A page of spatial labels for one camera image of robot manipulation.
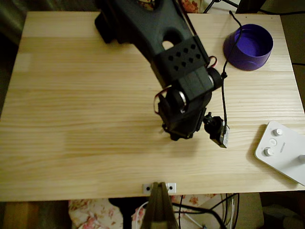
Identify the grey fabric drape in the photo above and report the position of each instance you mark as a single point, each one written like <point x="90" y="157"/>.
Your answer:
<point x="12" y="19"/>

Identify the purple plastic bowl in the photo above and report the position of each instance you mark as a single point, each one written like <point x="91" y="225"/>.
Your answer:
<point x="250" y="62"/>

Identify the black camera box white label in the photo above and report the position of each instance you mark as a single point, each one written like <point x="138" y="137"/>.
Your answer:
<point x="218" y="133"/>

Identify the black tripod stand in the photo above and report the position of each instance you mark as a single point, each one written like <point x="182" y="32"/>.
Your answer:
<point x="210" y="6"/>

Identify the wooden frame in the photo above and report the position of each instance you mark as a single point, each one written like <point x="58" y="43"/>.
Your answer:
<point x="21" y="214"/>

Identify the white lamp base with knobs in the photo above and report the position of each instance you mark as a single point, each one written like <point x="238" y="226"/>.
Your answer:
<point x="286" y="162"/>

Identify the floral fabric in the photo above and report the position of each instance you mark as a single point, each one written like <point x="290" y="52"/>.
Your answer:
<point x="90" y="212"/>
<point x="190" y="6"/>

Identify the metal clamp bracket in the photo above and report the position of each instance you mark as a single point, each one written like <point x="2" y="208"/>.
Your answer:
<point x="157" y="210"/>

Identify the silver metal corner bracket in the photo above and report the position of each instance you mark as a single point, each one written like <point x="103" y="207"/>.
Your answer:
<point x="174" y="186"/>
<point x="145" y="186"/>

